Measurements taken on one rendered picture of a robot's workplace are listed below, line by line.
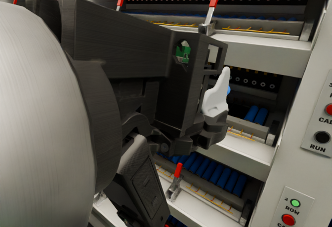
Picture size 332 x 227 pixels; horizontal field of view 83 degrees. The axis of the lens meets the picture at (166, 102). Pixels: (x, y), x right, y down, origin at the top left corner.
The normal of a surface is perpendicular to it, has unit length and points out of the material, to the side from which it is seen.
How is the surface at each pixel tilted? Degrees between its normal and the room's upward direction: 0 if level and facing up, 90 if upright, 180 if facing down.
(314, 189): 90
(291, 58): 111
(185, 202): 21
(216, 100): 90
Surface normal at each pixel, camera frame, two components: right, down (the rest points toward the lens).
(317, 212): -0.56, 0.11
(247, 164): -0.58, 0.45
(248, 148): -0.04, -0.85
